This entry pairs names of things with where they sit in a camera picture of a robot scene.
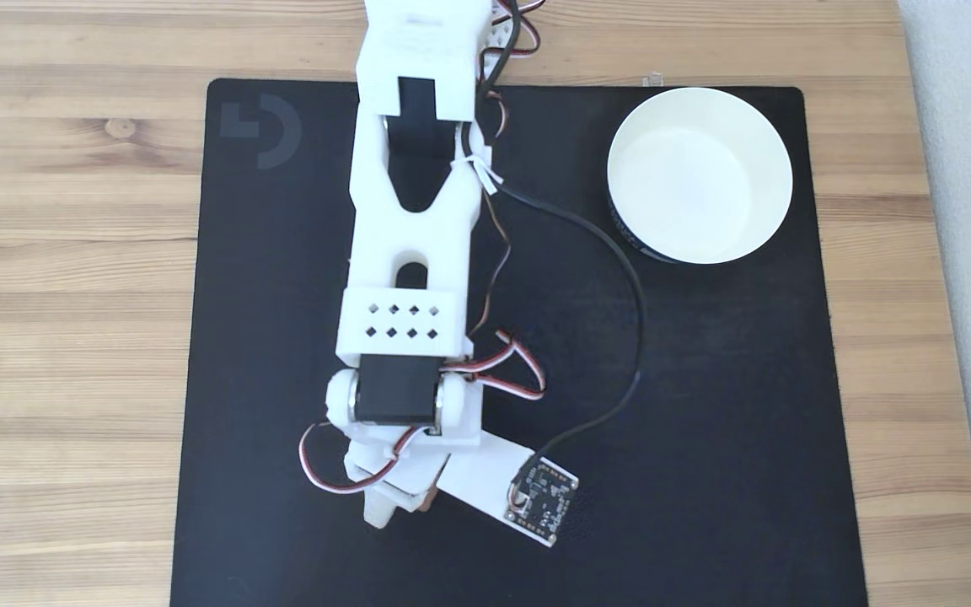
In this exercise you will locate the white round bowl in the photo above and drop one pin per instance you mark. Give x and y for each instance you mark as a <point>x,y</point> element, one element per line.
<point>688,185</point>

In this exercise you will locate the black desk mat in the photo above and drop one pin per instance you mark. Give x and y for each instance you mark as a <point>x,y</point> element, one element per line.
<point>705,421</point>

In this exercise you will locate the small clear plastic clip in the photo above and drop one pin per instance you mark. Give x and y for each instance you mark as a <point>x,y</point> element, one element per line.
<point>652,80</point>

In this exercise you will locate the camera module on white bracket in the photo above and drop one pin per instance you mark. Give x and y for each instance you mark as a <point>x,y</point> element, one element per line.
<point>540,502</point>

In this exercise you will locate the brown toy block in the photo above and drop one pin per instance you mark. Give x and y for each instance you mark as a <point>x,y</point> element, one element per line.
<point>426,503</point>

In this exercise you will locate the white zip tie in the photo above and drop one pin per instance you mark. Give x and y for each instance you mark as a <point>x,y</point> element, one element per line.
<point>485,175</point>

